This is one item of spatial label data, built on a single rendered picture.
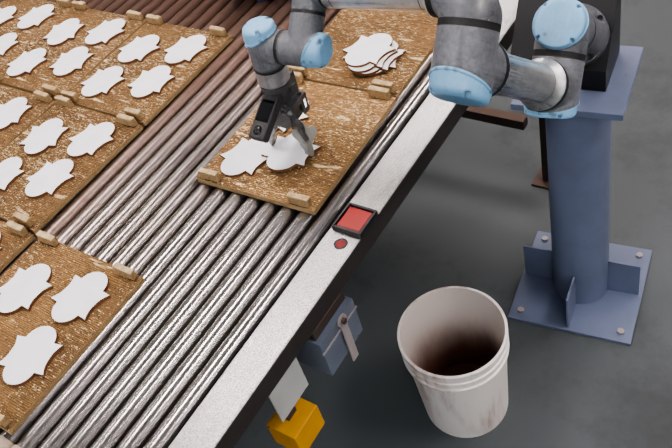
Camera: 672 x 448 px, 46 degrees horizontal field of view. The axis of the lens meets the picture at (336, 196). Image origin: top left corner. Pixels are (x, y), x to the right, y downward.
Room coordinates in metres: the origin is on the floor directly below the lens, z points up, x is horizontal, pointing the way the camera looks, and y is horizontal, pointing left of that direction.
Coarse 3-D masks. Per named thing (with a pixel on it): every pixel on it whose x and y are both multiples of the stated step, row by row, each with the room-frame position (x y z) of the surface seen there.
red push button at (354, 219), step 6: (348, 210) 1.26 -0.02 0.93; (354, 210) 1.25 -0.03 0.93; (360, 210) 1.25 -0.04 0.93; (348, 216) 1.24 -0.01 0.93; (354, 216) 1.24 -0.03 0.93; (360, 216) 1.23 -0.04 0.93; (366, 216) 1.22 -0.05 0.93; (342, 222) 1.23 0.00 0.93; (348, 222) 1.22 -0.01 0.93; (354, 222) 1.22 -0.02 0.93; (360, 222) 1.21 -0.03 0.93; (348, 228) 1.21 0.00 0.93; (354, 228) 1.20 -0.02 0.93; (360, 228) 1.20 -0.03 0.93
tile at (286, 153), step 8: (280, 136) 1.56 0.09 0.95; (288, 136) 1.55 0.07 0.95; (280, 144) 1.53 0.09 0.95; (288, 144) 1.52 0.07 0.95; (296, 144) 1.51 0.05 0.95; (312, 144) 1.50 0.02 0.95; (264, 152) 1.51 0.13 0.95; (272, 152) 1.51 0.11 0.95; (280, 152) 1.50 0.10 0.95; (288, 152) 1.49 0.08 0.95; (296, 152) 1.48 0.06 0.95; (304, 152) 1.47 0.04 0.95; (272, 160) 1.48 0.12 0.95; (280, 160) 1.47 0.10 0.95; (288, 160) 1.46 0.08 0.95; (296, 160) 1.45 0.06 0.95; (304, 160) 1.44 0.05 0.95; (272, 168) 1.45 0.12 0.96; (280, 168) 1.44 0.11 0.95; (288, 168) 1.43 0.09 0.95
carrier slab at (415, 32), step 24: (336, 24) 1.99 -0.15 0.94; (360, 24) 1.95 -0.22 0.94; (384, 24) 1.91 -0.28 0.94; (408, 24) 1.88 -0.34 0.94; (432, 24) 1.84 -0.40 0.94; (336, 48) 1.87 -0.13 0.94; (408, 48) 1.77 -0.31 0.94; (432, 48) 1.74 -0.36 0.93; (312, 72) 1.80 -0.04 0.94; (336, 72) 1.76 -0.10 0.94; (384, 72) 1.70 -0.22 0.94; (408, 72) 1.67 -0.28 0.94
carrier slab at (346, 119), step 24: (312, 96) 1.69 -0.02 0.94; (336, 96) 1.66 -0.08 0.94; (360, 96) 1.63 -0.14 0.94; (312, 120) 1.60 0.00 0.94; (336, 120) 1.57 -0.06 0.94; (360, 120) 1.54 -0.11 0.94; (336, 144) 1.48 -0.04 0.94; (360, 144) 1.45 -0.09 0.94; (216, 168) 1.53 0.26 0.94; (264, 168) 1.48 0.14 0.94; (312, 168) 1.42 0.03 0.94; (336, 168) 1.40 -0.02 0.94; (240, 192) 1.43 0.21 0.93; (264, 192) 1.39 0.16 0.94; (312, 192) 1.34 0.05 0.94
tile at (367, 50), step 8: (360, 40) 1.82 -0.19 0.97; (368, 40) 1.81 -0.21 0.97; (376, 40) 1.80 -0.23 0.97; (384, 40) 1.79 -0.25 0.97; (352, 48) 1.80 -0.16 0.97; (360, 48) 1.79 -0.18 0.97; (368, 48) 1.78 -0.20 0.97; (376, 48) 1.77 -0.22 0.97; (384, 48) 1.75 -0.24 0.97; (392, 48) 1.74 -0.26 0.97; (352, 56) 1.76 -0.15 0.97; (360, 56) 1.75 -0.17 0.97; (368, 56) 1.74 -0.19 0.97; (376, 56) 1.73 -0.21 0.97; (352, 64) 1.73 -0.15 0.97; (360, 64) 1.72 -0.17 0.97; (376, 64) 1.70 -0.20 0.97
